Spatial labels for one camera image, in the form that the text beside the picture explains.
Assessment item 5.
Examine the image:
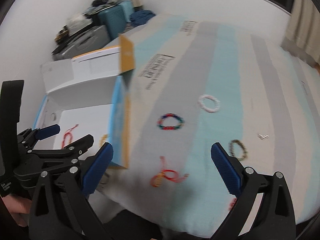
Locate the red cord gold tube bracelet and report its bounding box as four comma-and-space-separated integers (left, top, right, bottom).
60, 123, 80, 149

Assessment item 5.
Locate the brown green bead bracelet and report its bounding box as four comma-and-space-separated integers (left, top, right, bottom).
228, 139, 249, 162

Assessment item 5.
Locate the blue yellow cardboard box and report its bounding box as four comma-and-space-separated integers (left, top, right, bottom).
34, 35, 135, 169

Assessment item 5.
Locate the red knotted cord bracelet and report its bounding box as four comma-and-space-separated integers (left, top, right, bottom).
150, 155, 190, 188

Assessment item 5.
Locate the pink white bead bracelet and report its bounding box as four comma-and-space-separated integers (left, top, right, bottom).
197, 94, 221, 113

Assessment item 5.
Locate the multicolour bead bracelet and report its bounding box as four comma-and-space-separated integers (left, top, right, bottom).
157, 113, 186, 131

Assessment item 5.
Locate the person's left hand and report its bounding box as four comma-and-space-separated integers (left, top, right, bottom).
2, 194, 32, 227

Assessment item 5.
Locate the striped bed cover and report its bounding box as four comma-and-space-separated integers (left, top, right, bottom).
102, 15, 319, 237

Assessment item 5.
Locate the grey suitcase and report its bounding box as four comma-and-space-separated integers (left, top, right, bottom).
52, 25, 111, 61

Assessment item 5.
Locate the white plastic bag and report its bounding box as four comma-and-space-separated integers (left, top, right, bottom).
66, 14, 92, 31

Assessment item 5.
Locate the teal suitcase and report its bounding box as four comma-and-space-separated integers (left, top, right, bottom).
98, 0, 135, 40

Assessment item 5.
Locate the dark blue clothes pile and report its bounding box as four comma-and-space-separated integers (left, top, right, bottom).
130, 10, 156, 27

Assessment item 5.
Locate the beige curtain right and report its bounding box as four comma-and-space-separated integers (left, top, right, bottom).
281, 0, 319, 67

